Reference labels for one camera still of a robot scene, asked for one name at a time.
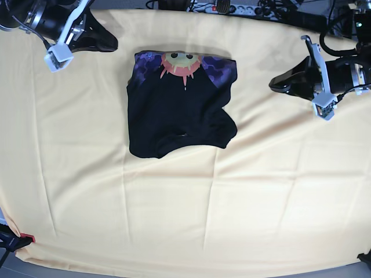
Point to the black clamp at right corner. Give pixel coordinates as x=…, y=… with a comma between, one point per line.
x=365, y=258

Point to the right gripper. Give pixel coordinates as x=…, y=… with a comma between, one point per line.
x=68, y=21

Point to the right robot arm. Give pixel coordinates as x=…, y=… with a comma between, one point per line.
x=14, y=15

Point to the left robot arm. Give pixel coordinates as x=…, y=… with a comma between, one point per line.
x=352, y=23

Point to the black T-shirt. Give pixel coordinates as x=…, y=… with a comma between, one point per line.
x=177, y=100

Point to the white power strip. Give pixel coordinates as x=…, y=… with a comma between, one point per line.
x=227, y=8

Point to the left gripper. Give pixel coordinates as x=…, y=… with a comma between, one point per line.
x=336, y=77

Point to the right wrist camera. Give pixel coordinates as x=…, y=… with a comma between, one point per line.
x=58, y=57

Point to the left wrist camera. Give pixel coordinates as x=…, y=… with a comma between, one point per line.
x=324, y=107

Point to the black box on floor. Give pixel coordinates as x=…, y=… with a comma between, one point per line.
x=307, y=21

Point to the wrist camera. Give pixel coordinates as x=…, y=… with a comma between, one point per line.
x=324, y=107
x=58, y=57

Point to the yellow tablecloth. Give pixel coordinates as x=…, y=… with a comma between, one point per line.
x=289, y=194

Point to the red and black table clamp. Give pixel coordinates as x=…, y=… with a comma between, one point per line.
x=11, y=242

